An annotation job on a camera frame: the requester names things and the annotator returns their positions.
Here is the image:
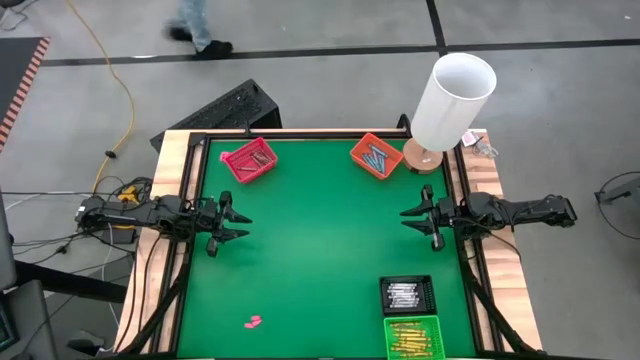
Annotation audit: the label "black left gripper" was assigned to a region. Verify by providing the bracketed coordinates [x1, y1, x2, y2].
[197, 191, 253, 258]

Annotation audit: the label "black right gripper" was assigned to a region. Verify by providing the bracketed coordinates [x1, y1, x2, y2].
[399, 185, 471, 252]

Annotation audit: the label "red plastic basket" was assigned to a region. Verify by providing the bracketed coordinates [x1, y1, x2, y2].
[222, 136, 279, 184]

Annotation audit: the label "black plastic basket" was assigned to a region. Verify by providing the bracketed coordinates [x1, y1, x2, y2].
[378, 274, 438, 317]

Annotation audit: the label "orange plastic basket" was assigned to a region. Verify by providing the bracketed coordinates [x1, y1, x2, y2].
[349, 131, 405, 181]

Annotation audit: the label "eyeglasses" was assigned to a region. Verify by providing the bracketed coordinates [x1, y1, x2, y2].
[472, 140, 502, 160]

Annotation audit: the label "white pink card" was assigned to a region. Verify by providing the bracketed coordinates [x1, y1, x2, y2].
[460, 128, 489, 148]

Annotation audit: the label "black perforated box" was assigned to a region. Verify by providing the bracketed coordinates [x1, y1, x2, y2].
[148, 77, 284, 152]

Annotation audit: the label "white shade table lamp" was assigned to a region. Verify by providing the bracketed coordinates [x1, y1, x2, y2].
[402, 52, 499, 176]

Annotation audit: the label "green plastic basket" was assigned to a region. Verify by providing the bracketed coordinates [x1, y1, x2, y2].
[382, 315, 446, 360]

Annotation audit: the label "black bar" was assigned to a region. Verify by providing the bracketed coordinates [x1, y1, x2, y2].
[13, 258, 129, 305]

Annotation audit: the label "person's legs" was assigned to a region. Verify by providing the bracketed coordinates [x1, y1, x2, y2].
[162, 0, 235, 61]

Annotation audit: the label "yellow extension cord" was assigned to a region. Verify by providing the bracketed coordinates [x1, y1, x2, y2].
[65, 0, 137, 197]

